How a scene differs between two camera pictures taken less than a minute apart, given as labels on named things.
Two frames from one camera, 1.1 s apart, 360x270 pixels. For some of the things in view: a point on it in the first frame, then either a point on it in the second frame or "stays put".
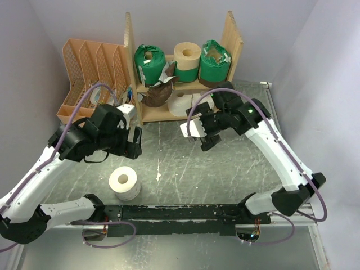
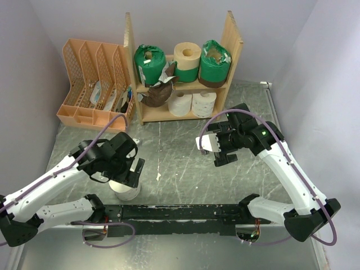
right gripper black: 207,142 -> 221,157
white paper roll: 208,99 stays put
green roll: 148,59 stays put
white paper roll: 124,181 stays put
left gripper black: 131,149 -> 128,177
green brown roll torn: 215,64 stays put
